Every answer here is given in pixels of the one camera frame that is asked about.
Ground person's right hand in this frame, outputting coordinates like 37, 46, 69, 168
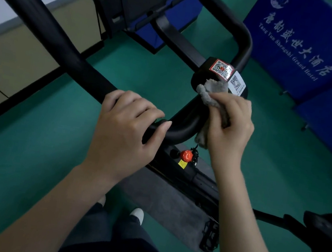
198, 91, 259, 175

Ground person's left hand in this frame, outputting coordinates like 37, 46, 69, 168
80, 85, 177, 192

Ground grey cleaning cloth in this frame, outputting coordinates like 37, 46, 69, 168
188, 77, 237, 152

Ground black exercise bike handlebar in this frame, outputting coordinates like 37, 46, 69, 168
0, 0, 260, 156

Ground person's right forearm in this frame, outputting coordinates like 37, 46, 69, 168
204, 167, 302, 252

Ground person's left forearm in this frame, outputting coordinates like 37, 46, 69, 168
0, 152, 117, 252

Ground red resistance knob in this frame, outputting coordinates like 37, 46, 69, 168
179, 149, 194, 163

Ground white code sticker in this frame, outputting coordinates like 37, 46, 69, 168
227, 70, 248, 96

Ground red code sticker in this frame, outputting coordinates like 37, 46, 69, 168
208, 58, 236, 80

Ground grey floor mat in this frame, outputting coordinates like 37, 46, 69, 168
109, 137, 231, 252

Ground black bike pedal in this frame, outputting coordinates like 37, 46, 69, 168
197, 218, 223, 252

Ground large blue barrier banner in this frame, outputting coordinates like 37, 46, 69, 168
233, 0, 332, 107

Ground person's dark trousers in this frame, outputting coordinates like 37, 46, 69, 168
55, 197, 189, 252

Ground black exercise bike frame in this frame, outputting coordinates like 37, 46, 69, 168
137, 139, 314, 235

